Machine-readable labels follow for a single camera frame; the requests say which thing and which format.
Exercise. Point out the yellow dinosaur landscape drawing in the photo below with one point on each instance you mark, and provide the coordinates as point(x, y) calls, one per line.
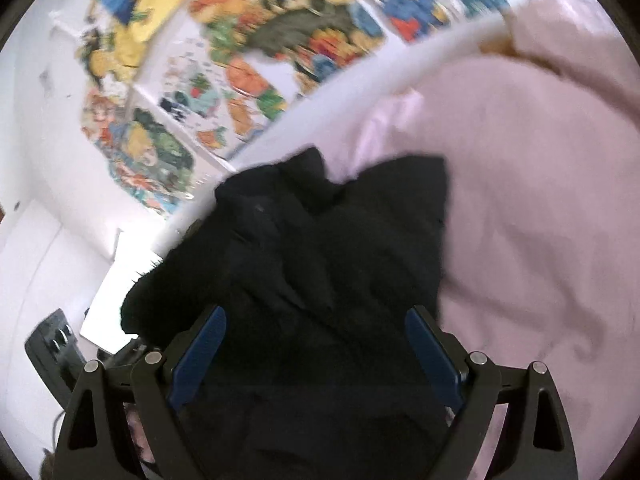
point(318, 38)

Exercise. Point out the wooden bed frame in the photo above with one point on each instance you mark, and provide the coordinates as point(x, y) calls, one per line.
point(503, 45)

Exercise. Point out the orange anime girl drawing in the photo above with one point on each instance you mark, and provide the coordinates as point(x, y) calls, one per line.
point(104, 124)

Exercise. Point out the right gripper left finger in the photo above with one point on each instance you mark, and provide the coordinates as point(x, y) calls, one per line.
point(95, 441)

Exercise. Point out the white cup doodle drawing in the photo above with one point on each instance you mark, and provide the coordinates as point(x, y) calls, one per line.
point(221, 106)

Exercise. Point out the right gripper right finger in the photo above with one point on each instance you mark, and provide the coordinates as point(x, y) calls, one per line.
point(535, 440)

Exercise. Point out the black yellow moon drawing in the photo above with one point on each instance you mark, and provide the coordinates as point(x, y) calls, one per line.
point(108, 51)

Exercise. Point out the person left hand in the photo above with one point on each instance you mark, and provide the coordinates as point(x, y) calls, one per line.
point(138, 438)

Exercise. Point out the blond anime character drawing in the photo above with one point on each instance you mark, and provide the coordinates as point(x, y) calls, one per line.
point(150, 163)

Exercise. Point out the pink pillow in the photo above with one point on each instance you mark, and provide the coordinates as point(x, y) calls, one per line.
point(578, 40)

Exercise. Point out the black padded jacket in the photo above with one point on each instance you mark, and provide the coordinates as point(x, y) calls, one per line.
point(315, 378)

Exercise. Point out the pink duvet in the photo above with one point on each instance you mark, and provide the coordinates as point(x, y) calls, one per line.
point(542, 243)

